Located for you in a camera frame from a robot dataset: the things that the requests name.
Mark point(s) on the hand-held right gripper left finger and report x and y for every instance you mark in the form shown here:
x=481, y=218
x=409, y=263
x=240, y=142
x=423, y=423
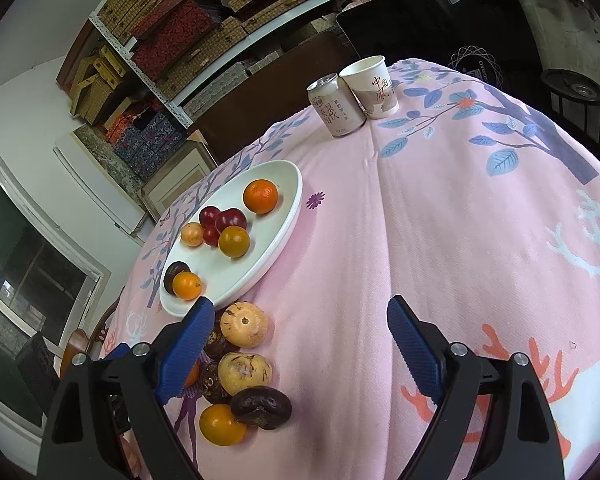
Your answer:
x=185, y=355

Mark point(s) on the orange mandarin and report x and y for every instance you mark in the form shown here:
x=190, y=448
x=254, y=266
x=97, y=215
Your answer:
x=192, y=376
x=260, y=196

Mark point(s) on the framed picture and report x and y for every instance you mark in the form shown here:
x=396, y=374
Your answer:
x=180, y=180

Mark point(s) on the carved wooden chair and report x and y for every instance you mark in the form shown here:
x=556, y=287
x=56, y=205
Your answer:
x=77, y=345

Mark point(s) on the orange patterned box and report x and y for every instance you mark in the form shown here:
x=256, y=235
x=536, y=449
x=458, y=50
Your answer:
x=125, y=122

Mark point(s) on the black round stool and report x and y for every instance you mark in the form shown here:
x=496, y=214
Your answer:
x=575, y=90

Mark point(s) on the dark brown wooden board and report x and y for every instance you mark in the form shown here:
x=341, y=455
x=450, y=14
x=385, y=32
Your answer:
x=280, y=80

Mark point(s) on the white board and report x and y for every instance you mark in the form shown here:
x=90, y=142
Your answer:
x=95, y=185

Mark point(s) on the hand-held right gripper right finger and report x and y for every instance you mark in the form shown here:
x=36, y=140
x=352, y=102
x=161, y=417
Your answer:
x=415, y=345

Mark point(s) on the white framed dark window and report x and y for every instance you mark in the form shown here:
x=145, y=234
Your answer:
x=30, y=260

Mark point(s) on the yellow tomato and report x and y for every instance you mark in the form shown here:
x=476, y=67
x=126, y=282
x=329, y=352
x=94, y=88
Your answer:
x=186, y=286
x=234, y=241
x=217, y=427

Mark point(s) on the red plum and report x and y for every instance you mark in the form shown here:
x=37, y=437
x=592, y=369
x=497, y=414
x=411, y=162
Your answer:
x=208, y=215
x=231, y=220

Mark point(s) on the marble slab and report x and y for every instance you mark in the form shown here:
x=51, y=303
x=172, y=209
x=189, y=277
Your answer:
x=105, y=160

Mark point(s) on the stack of grey patterned boxes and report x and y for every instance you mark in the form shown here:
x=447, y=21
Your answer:
x=215, y=90

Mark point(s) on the pink printed tablecloth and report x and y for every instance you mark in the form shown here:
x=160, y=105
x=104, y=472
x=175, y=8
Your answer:
x=405, y=210

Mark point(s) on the pink drink can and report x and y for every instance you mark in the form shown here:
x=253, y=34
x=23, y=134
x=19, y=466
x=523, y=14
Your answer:
x=337, y=110

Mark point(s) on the red patterned box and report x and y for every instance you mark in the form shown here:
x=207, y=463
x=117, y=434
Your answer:
x=175, y=40

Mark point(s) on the yellow passion fruit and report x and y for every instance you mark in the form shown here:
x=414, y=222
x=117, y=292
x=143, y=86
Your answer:
x=244, y=324
x=245, y=372
x=192, y=234

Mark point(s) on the dark purple passion fruit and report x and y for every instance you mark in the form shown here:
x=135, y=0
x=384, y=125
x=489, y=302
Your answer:
x=209, y=385
x=219, y=347
x=261, y=406
x=172, y=271

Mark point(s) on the stack of tan boxes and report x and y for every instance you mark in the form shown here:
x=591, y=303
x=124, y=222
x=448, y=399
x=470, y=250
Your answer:
x=100, y=95

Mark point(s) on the white plate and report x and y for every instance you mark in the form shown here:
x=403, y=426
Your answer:
x=230, y=275

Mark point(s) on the black flat screen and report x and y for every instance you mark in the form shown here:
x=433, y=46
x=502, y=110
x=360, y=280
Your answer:
x=430, y=25

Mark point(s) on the white metal shelf rack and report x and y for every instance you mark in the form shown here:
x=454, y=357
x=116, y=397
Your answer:
x=145, y=77

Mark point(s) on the white paper cup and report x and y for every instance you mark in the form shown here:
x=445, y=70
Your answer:
x=372, y=95

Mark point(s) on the stack of blue patterned boxes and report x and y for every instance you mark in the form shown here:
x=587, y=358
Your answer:
x=150, y=145

